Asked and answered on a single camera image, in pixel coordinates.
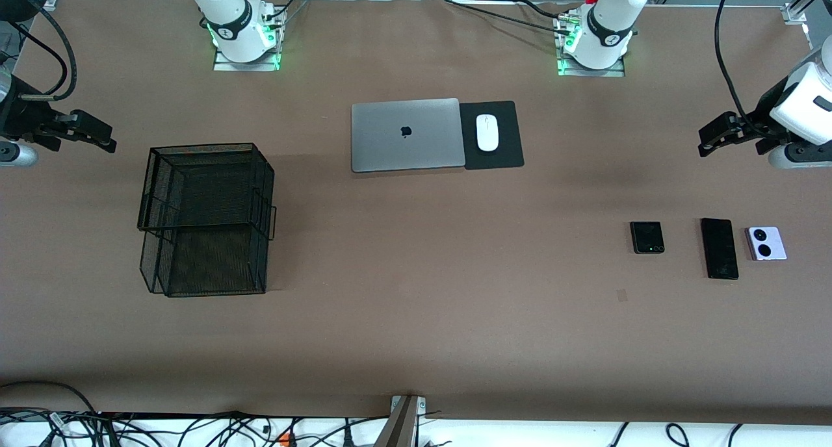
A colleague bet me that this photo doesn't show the black flip phone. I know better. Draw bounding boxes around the black flip phone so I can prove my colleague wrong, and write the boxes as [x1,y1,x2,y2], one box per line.
[629,221,666,255]

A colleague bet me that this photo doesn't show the grey metal camera mount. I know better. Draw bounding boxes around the grey metal camera mount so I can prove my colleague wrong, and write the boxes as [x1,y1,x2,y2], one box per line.
[374,395,426,447]

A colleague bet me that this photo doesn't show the lilac flip phone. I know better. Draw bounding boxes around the lilac flip phone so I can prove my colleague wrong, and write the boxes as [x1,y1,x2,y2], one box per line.
[746,226,788,261]

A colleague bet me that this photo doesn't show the black slab smartphone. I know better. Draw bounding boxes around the black slab smartphone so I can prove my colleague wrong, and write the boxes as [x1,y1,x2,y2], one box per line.
[700,218,740,280]

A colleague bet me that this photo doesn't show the thin black table cable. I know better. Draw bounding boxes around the thin black table cable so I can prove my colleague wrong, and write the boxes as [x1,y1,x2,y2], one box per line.
[517,0,566,19]

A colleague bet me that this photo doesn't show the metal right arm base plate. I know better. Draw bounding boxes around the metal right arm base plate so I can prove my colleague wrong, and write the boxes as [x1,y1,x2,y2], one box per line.
[213,47,281,72]

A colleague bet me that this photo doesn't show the black mouse pad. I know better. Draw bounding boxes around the black mouse pad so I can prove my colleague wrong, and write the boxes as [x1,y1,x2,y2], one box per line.
[459,100,525,171]

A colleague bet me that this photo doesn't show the tangled black floor cables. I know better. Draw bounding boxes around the tangled black floor cables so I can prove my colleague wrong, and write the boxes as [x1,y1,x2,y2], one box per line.
[0,408,391,447]

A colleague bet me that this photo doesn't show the black two-tier mesh tray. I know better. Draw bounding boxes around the black two-tier mesh tray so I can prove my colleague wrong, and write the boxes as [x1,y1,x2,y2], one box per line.
[136,143,278,298]

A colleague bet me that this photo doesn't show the white computer mouse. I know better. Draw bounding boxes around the white computer mouse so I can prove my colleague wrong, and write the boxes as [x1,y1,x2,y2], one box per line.
[476,114,500,152]

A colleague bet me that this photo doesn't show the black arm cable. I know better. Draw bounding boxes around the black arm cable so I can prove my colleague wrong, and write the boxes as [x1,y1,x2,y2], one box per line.
[714,0,774,133]
[0,0,77,103]

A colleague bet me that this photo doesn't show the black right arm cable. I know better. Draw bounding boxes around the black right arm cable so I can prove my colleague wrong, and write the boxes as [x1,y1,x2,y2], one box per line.
[0,0,77,103]

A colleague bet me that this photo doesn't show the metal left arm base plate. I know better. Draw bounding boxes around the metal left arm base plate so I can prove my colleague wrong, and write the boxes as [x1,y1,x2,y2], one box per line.
[558,54,626,77]

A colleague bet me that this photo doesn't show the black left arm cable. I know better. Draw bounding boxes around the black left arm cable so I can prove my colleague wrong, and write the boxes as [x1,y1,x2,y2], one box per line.
[714,0,774,133]

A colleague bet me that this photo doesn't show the silver closed laptop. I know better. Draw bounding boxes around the silver closed laptop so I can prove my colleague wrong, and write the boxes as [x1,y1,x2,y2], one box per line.
[351,97,466,173]

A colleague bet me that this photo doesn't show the thick black table cable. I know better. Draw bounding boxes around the thick black table cable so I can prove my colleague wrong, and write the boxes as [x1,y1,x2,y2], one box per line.
[444,0,573,35]

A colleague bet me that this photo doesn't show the black floor cable loop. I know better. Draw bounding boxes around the black floor cable loop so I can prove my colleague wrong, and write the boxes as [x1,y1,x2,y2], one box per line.
[0,381,98,416]

